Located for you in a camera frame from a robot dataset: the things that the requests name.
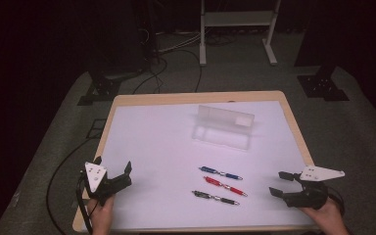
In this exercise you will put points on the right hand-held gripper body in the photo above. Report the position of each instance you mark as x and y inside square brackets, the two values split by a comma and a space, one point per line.
[310, 196]

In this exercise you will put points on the person's left hand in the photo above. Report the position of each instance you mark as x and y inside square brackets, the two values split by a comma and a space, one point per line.
[101, 217]

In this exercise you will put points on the white metal stand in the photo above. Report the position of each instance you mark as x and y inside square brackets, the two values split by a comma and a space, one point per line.
[236, 19]

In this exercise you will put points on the black stand with base plate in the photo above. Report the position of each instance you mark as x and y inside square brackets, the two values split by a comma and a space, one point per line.
[323, 86]
[103, 88]

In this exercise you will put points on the white table mat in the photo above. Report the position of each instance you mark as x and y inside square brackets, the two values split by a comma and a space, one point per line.
[163, 140]

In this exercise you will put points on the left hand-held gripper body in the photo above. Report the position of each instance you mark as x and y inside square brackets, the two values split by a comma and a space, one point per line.
[95, 176]

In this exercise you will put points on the clear plastic pencil case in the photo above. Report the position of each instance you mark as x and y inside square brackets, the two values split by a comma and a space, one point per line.
[225, 129]

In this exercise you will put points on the red pen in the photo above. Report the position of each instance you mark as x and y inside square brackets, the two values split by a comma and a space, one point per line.
[213, 181]

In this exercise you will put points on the black pen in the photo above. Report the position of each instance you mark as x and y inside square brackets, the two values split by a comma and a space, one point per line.
[202, 195]

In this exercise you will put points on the person's right hand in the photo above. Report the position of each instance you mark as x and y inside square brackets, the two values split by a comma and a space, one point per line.
[329, 220]

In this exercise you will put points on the blue pen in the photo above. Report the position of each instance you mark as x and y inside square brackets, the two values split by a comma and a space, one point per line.
[209, 169]

